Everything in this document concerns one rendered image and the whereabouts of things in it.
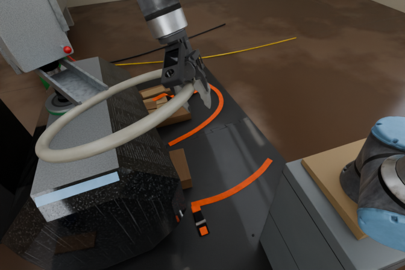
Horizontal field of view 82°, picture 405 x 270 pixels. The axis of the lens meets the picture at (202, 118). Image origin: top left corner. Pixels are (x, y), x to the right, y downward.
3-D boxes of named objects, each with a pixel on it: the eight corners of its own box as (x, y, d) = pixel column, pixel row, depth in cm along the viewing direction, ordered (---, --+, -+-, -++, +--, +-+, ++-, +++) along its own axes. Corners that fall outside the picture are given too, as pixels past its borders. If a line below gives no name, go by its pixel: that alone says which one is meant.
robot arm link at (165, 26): (174, 11, 49) (137, 25, 53) (182, 34, 51) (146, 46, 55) (186, 5, 57) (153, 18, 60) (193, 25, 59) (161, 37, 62)
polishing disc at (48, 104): (47, 118, 114) (46, 116, 113) (44, 96, 127) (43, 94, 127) (92, 102, 121) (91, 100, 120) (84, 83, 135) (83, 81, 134)
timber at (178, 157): (192, 187, 178) (191, 178, 170) (177, 191, 177) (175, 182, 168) (184, 156, 199) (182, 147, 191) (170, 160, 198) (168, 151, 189)
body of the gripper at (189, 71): (206, 68, 65) (191, 25, 59) (199, 81, 58) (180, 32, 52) (182, 75, 68) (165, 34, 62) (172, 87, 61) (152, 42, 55)
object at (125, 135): (28, 141, 76) (22, 133, 74) (146, 73, 101) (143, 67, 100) (64, 197, 40) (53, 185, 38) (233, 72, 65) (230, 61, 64)
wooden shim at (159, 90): (143, 98, 248) (143, 97, 247) (140, 93, 255) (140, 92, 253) (165, 91, 255) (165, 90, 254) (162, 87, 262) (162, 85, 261)
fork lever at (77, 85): (11, 62, 118) (5, 52, 115) (49, 47, 128) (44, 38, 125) (74, 118, 82) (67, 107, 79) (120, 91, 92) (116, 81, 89)
